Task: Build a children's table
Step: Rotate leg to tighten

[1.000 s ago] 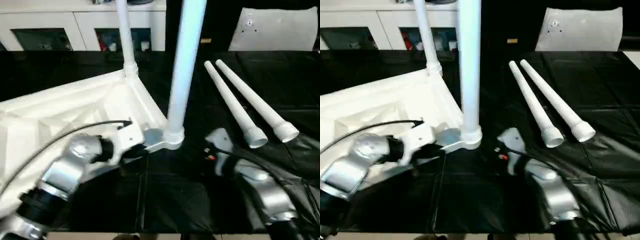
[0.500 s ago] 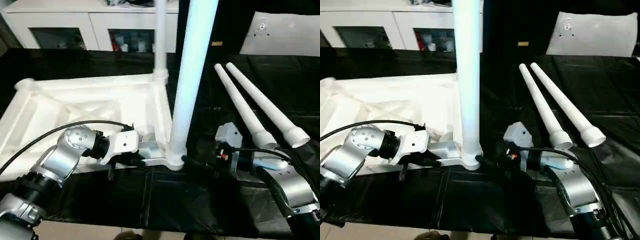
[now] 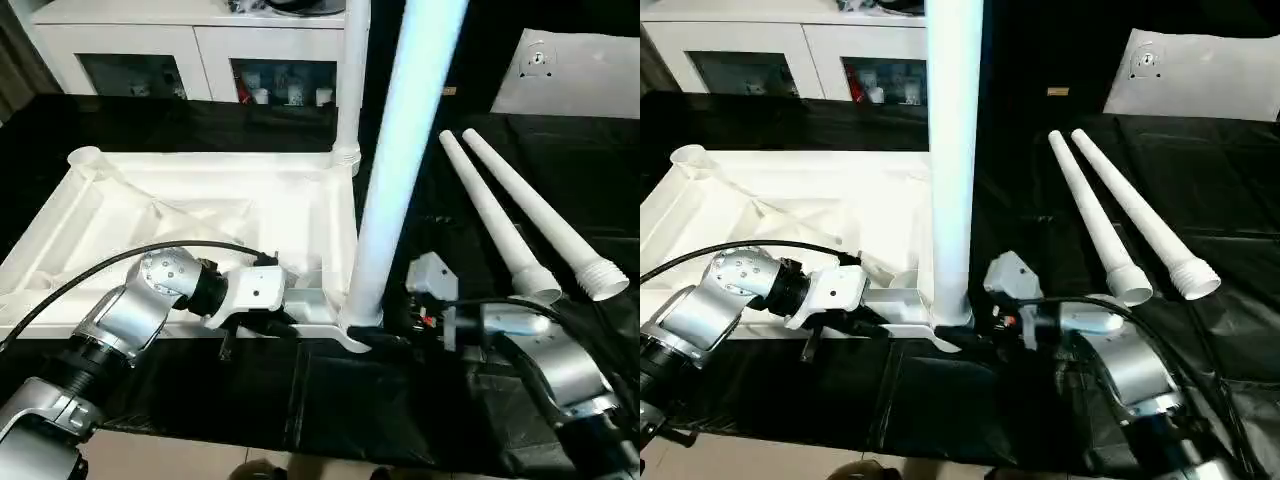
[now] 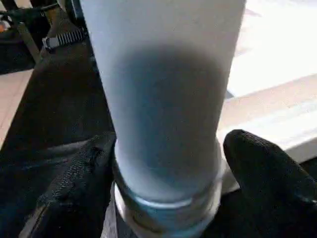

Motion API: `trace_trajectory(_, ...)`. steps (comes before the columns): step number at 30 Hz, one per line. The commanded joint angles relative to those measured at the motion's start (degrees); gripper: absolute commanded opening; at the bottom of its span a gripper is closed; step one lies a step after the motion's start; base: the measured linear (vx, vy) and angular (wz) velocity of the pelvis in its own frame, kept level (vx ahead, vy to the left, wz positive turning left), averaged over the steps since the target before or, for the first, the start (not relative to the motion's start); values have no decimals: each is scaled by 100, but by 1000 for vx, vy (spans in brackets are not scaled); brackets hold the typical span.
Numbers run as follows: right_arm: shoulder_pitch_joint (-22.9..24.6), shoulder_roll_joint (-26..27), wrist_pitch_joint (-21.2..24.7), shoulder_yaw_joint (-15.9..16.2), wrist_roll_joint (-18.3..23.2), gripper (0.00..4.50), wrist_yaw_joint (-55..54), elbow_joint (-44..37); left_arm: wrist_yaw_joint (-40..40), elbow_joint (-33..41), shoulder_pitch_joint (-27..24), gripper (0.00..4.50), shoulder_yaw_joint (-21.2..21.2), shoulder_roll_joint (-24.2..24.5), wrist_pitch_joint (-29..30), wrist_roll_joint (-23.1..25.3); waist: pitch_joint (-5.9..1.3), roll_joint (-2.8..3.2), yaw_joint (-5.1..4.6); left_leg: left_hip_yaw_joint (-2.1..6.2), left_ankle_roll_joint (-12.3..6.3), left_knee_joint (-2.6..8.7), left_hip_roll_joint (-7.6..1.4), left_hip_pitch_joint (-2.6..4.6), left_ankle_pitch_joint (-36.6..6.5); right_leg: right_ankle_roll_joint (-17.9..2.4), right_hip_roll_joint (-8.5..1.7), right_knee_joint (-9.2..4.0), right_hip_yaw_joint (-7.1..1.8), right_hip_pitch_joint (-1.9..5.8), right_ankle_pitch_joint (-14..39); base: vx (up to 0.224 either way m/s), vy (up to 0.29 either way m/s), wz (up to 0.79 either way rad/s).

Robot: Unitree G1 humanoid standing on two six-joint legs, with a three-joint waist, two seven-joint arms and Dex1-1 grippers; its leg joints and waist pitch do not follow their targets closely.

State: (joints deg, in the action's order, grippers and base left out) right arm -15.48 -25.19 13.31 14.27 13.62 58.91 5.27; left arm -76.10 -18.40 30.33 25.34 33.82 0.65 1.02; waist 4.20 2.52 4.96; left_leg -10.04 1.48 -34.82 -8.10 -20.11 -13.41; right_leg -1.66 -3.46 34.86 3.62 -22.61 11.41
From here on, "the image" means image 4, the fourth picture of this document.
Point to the white plastic table leg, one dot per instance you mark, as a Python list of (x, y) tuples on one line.
[(161, 74)]

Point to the ribbed silver black strip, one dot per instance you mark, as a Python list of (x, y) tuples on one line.
[(65, 39)]

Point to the white plastic table top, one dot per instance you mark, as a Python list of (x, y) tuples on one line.
[(272, 49)]

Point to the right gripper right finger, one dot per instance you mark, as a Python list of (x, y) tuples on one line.
[(267, 186)]

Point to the black metal frame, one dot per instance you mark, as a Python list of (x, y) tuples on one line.
[(24, 37)]

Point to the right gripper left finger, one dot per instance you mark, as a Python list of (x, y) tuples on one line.
[(79, 193)]

